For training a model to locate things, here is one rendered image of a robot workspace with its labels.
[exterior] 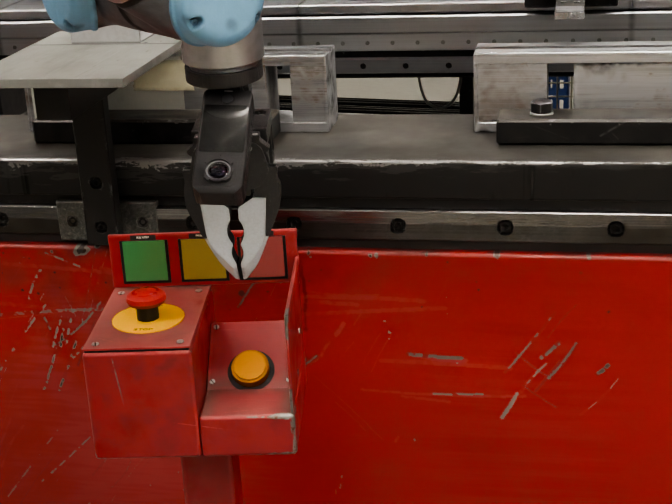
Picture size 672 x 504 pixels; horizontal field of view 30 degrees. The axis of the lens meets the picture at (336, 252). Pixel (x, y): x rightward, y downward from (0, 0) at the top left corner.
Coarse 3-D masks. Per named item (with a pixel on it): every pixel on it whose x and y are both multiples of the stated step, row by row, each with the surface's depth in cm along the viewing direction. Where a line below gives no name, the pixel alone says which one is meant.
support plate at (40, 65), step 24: (24, 48) 146; (48, 48) 145; (72, 48) 145; (96, 48) 144; (120, 48) 143; (144, 48) 142; (168, 48) 142; (0, 72) 134; (24, 72) 133; (48, 72) 133; (72, 72) 132; (96, 72) 131; (120, 72) 131; (144, 72) 134
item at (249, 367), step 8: (248, 352) 127; (256, 352) 127; (240, 360) 127; (248, 360) 127; (256, 360) 127; (264, 360) 127; (232, 368) 127; (240, 368) 126; (248, 368) 126; (256, 368) 126; (264, 368) 126; (240, 376) 126; (248, 376) 126; (256, 376) 126; (264, 376) 126; (240, 384) 127; (248, 384) 126; (256, 384) 126
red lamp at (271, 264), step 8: (240, 240) 131; (272, 240) 131; (280, 240) 131; (240, 248) 131; (264, 248) 131; (272, 248) 131; (280, 248) 131; (264, 256) 131; (272, 256) 131; (280, 256) 131; (264, 264) 132; (272, 264) 132; (280, 264) 132; (256, 272) 132; (264, 272) 132; (272, 272) 132; (280, 272) 132
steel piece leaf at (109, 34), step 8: (80, 32) 147; (88, 32) 146; (96, 32) 146; (104, 32) 146; (112, 32) 146; (120, 32) 146; (128, 32) 145; (136, 32) 145; (144, 32) 151; (72, 40) 147; (80, 40) 147; (88, 40) 147; (96, 40) 147; (104, 40) 146; (112, 40) 146; (120, 40) 146; (128, 40) 146; (136, 40) 146
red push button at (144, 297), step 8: (144, 288) 125; (152, 288) 125; (128, 296) 124; (136, 296) 123; (144, 296) 123; (152, 296) 123; (160, 296) 124; (128, 304) 124; (136, 304) 123; (144, 304) 123; (152, 304) 123; (160, 304) 124; (136, 312) 125; (144, 312) 124; (152, 312) 124; (144, 320) 124; (152, 320) 124
